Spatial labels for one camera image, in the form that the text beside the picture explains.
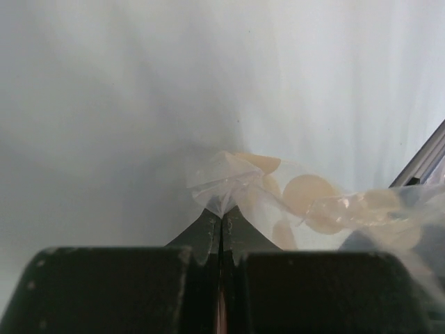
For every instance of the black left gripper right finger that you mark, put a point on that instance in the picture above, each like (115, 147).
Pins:
(268, 290)

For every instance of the clear zip top bag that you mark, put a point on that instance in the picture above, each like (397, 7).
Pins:
(299, 210)

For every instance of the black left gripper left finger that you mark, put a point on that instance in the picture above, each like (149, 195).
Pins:
(146, 289)

